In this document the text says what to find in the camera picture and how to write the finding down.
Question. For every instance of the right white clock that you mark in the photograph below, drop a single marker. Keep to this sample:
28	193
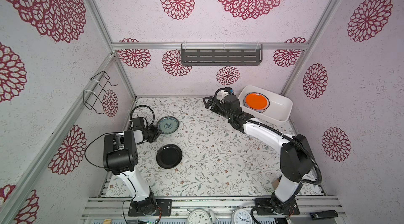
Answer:
241	216

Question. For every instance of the white clock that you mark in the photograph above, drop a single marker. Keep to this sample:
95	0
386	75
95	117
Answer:
241	216
199	216

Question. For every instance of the black plastic plate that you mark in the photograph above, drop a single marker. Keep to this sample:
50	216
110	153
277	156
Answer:
169	156

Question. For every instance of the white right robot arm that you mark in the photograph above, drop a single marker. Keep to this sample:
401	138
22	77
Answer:
297	163

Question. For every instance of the grey wall shelf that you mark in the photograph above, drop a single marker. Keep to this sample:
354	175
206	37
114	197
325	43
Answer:
221	57

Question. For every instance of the left white clock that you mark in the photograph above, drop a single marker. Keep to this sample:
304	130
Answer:
199	216

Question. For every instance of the teal patterned plate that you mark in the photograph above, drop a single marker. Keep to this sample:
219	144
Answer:
168	125

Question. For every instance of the black wire wall rack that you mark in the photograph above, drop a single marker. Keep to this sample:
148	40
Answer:
101	98

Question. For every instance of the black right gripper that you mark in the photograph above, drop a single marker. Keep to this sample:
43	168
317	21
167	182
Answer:
216	102

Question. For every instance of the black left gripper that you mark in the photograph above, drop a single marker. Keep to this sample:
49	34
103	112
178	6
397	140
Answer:
157	133

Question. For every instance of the black clip on rail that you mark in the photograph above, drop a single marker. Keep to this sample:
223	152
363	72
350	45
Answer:
323	215

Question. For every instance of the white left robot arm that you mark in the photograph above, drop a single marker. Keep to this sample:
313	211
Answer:
121	158

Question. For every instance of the white plastic bin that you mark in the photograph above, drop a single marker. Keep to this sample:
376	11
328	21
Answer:
278	111

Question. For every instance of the orange plastic plate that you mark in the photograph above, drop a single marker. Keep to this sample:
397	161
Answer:
256	101

